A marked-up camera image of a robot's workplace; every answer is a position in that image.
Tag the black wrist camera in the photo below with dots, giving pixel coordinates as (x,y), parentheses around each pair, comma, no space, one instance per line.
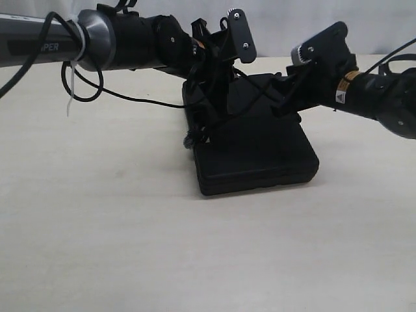
(327,46)
(243,42)

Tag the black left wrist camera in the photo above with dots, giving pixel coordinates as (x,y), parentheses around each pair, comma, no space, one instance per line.
(243,42)

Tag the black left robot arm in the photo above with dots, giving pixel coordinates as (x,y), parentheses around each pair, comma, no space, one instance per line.
(118,38)

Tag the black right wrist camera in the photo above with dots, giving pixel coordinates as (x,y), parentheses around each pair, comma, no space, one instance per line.
(327,46)

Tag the black plastic carrying case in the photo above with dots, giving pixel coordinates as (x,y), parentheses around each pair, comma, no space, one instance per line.
(238,144)

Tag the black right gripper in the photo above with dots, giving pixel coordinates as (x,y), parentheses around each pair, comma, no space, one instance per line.
(309,86)

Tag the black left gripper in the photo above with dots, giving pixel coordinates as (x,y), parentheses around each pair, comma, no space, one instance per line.
(196,57)

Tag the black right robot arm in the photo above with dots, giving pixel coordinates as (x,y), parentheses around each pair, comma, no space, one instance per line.
(388,100)

